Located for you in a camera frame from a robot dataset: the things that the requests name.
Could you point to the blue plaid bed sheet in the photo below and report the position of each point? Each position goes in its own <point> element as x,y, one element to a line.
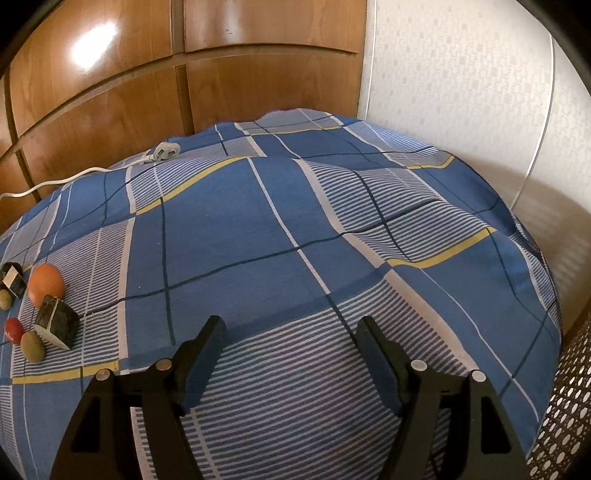
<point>231,221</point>

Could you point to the orange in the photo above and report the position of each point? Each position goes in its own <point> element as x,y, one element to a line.
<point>45,285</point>

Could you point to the woven rattan panel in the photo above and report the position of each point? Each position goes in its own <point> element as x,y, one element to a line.
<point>568,406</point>

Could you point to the wooden wardrobe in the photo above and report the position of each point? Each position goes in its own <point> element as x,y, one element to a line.
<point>115,92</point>

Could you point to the large seaweed sushi toy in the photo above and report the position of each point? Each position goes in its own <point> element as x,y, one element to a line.
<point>56,321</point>

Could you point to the red toy tomato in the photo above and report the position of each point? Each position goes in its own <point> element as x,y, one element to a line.
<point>14,330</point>

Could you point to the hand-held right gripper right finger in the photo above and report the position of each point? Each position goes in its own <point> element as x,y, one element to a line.
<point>383,369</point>

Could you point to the small seaweed sushi toy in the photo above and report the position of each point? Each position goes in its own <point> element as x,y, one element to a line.
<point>12,278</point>

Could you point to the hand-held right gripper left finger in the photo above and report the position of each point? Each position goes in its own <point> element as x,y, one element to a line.
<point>203,383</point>

